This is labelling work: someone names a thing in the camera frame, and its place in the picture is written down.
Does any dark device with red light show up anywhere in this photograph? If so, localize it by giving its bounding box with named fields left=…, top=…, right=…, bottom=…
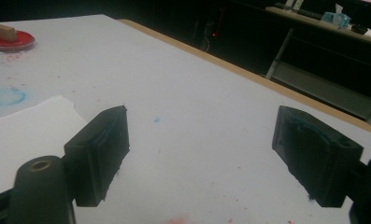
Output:
left=201, top=18, right=225, bottom=52

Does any dark long object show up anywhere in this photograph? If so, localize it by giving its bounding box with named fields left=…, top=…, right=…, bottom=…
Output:
left=273, top=2, right=324, bottom=21

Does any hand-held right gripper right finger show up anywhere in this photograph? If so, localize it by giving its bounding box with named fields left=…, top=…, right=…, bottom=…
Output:
left=271, top=105, right=364, bottom=208

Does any white paper sheet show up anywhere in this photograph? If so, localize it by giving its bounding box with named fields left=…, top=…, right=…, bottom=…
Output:
left=0, top=95, right=89, bottom=200

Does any wooden stamp block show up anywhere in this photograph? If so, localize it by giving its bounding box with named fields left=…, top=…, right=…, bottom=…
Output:
left=0, top=22, right=18, bottom=43

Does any blue tissue pack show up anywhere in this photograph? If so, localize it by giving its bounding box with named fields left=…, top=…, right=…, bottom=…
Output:
left=321, top=3, right=351, bottom=30

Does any small black object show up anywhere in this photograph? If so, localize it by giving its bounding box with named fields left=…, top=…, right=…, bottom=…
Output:
left=350, top=24, right=369, bottom=35

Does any wooden table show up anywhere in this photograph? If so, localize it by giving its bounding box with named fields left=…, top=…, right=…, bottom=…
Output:
left=117, top=18, right=371, bottom=134

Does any white frame desk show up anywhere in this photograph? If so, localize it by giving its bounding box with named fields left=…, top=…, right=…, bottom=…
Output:
left=264, top=5, right=371, bottom=125

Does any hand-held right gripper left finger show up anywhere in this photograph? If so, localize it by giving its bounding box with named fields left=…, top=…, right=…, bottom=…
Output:
left=64, top=105, right=131, bottom=208

